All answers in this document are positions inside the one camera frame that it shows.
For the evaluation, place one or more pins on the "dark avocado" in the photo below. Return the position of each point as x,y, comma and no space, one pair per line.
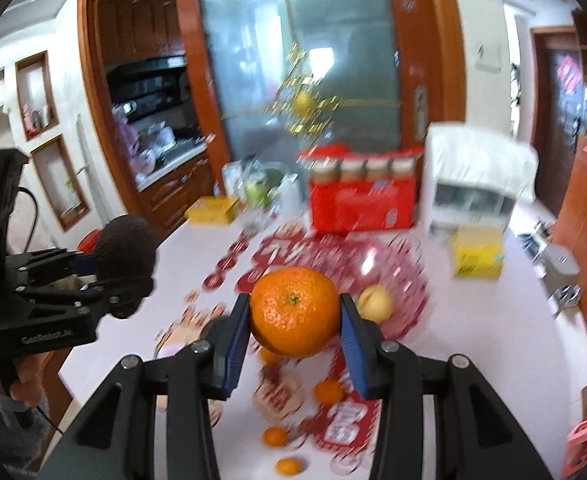
123,250

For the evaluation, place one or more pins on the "large orange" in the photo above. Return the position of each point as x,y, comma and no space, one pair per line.
295,312

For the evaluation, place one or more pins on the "yellow cardboard box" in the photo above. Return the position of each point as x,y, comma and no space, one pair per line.
212,210

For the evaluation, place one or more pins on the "grey chair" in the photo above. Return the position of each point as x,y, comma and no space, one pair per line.
556,265

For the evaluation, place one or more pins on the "yellow apple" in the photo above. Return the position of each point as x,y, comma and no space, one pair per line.
375,304

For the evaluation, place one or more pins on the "pink glass fruit bowl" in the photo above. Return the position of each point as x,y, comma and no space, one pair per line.
398,280

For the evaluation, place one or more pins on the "frosted glass sliding door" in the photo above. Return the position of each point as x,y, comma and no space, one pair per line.
253,60

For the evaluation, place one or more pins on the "yellow tissue pack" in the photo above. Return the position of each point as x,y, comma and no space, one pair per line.
477,255

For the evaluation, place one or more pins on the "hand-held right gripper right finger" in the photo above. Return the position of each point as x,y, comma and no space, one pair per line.
356,357

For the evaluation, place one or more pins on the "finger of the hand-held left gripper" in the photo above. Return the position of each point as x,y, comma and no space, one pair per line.
48,262
88,296

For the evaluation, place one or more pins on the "wooden framed wall niche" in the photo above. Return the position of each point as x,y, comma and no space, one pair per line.
37,95
60,180

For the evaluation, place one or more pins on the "gold door ornament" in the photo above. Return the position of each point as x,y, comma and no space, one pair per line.
303,102

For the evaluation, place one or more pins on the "red plastic stool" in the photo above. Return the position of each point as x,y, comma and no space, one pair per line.
88,241

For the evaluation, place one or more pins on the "red disposable cup pack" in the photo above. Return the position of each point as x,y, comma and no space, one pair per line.
361,205

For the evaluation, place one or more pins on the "person's left hand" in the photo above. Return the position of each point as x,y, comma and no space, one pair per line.
29,380

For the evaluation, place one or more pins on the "red door decoration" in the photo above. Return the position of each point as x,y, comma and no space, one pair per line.
569,75

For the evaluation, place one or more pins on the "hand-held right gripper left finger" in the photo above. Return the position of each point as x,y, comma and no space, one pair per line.
233,347

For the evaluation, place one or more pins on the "pink plastic bags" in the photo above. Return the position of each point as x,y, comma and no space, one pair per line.
136,145

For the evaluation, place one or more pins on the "white countertop appliance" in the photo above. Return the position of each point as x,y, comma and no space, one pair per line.
468,210

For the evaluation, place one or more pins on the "clear drinking glass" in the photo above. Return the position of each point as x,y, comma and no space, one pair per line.
254,220

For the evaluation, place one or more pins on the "white card box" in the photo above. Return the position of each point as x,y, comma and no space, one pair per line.
232,179

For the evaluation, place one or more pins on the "black range hood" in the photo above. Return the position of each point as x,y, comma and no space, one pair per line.
148,80

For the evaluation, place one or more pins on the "white wall switch box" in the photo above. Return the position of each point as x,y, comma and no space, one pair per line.
488,57

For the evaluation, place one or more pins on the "dark wooden entrance door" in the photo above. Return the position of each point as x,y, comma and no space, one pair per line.
556,150

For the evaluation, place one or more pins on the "white towel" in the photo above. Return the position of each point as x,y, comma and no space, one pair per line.
478,160

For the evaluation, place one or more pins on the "small tangerine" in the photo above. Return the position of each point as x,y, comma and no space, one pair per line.
276,437
291,466
329,392

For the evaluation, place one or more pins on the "wooden kitchen counter cabinet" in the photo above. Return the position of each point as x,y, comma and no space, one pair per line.
178,195

